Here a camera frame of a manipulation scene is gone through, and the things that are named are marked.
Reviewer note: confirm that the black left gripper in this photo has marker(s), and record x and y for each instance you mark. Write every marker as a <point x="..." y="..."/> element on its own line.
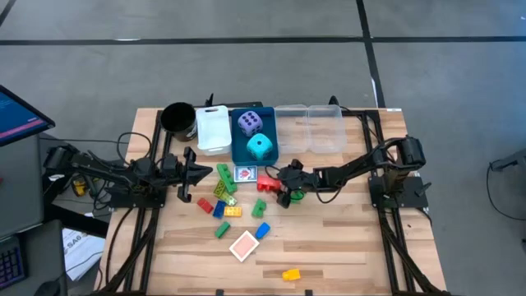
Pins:
<point x="187" y="177"/>

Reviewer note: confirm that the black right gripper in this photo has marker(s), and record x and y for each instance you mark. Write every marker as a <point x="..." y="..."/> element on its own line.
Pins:
<point x="298" y="178"/>

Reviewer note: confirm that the bright green round toy piece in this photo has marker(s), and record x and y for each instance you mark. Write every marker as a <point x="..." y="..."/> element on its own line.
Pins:
<point x="302" y="196"/>

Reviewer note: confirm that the large red toy brick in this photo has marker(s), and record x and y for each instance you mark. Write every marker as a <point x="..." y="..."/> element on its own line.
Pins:
<point x="266" y="183"/>

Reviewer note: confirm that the small red toy brick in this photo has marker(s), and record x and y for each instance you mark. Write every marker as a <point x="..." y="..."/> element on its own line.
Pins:
<point x="205" y="205"/>

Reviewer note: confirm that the green stepped toy brick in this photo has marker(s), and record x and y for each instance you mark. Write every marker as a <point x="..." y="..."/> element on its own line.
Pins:
<point x="259" y="208"/>

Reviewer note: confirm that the teal foam die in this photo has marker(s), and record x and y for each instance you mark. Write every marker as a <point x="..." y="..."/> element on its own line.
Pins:
<point x="259" y="146"/>

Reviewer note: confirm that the yellow studded toy brick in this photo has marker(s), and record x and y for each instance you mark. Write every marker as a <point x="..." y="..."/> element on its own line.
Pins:
<point x="233" y="211"/>

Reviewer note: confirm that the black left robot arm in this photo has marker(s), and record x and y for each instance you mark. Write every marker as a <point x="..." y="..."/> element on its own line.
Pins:
<point x="102" y="170"/>

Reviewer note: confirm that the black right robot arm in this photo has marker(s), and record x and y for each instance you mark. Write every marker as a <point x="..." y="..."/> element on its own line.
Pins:
<point x="357" y="166"/>

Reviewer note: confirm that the lime green toy brick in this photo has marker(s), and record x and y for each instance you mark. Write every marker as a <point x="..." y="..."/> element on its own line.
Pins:
<point x="219" y="188"/>

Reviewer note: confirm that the long green toy brick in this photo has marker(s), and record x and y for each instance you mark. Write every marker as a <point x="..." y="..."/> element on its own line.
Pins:
<point x="227" y="177"/>

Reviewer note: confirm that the dark blue plastic bin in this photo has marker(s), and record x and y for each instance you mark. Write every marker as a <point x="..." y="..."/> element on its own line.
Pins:
<point x="269" y="158"/>

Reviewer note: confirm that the translucent lime toy brick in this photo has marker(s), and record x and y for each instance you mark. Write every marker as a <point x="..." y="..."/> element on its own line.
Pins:
<point x="230" y="199"/>

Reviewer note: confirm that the blue toy brick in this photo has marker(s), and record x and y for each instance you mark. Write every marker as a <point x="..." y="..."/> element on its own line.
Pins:
<point x="219" y="209"/>

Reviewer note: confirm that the white plastic bin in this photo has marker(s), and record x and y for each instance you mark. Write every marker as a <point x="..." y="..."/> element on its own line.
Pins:
<point x="213" y="131"/>

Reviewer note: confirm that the blue playing card box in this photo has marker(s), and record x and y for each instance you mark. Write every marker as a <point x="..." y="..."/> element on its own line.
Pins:
<point x="245" y="174"/>

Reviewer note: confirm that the black cup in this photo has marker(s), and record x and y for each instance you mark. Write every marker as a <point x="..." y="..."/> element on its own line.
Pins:
<point x="178" y="119"/>

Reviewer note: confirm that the purple foam die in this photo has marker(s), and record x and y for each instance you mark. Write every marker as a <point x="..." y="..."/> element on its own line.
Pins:
<point x="250" y="123"/>

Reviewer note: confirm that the small yellow toy brick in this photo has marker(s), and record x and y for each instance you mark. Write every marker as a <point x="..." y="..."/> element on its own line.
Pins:
<point x="291" y="275"/>

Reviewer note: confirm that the yellow hand tool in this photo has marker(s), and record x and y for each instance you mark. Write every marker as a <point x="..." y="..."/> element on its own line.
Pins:
<point x="79" y="187"/>

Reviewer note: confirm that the white paper sheet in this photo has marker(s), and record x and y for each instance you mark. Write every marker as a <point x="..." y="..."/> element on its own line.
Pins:
<point x="82" y="252"/>

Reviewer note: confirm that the grey desk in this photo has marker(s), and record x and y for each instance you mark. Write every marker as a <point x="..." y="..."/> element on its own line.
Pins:
<point x="20" y="185"/>

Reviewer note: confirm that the computer monitor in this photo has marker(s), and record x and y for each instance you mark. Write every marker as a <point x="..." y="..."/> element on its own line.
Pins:
<point x="18" y="117"/>

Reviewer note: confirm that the dark computer mouse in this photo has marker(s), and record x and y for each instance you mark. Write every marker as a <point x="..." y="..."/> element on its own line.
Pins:
<point x="48" y="288"/>

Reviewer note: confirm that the computer keyboard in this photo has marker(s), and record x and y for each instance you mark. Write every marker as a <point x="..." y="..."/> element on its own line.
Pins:
<point x="10" y="263"/>

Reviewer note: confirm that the black table frame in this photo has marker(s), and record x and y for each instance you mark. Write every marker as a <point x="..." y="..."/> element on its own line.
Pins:
<point x="156" y="131"/>

